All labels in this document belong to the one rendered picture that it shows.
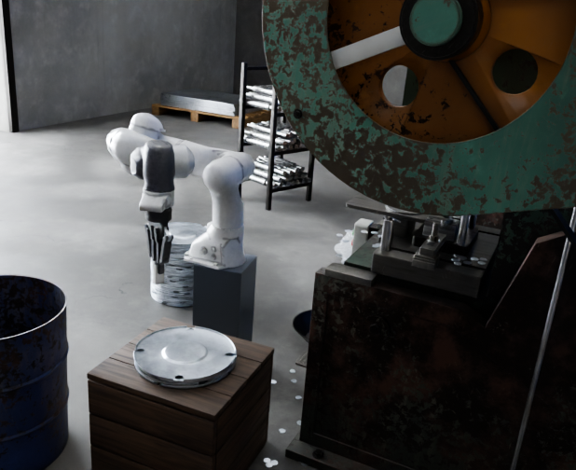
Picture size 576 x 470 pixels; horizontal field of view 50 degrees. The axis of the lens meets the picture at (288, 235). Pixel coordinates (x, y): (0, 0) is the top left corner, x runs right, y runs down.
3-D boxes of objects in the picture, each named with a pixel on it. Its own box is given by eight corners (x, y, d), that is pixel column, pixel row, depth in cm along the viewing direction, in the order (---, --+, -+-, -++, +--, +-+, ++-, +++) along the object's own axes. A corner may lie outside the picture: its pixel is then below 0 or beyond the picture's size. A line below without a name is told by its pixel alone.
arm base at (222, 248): (176, 262, 221) (176, 225, 216) (197, 244, 238) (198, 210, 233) (235, 272, 216) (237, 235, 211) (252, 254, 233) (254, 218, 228)
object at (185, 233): (185, 250, 269) (185, 249, 269) (137, 234, 284) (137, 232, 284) (226, 233, 292) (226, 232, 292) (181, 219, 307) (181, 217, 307)
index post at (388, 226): (379, 249, 176) (383, 217, 173) (382, 246, 179) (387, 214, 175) (389, 251, 175) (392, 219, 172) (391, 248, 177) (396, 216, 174)
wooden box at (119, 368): (90, 475, 182) (86, 373, 170) (163, 405, 216) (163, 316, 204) (211, 522, 169) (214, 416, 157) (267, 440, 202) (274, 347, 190)
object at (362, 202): (340, 242, 194) (345, 201, 190) (355, 230, 206) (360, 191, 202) (418, 260, 185) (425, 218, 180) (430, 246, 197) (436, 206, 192)
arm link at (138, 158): (159, 174, 187) (126, 176, 183) (159, 131, 183) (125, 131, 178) (179, 191, 172) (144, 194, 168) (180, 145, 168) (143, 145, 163)
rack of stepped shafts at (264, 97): (272, 212, 424) (281, 69, 391) (229, 195, 454) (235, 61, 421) (315, 202, 453) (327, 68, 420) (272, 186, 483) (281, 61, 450)
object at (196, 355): (232, 383, 166) (232, 381, 166) (123, 379, 165) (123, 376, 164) (238, 330, 193) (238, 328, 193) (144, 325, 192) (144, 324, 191)
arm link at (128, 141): (108, 130, 197) (135, 148, 171) (166, 128, 205) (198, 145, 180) (110, 163, 200) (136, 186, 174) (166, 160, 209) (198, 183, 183)
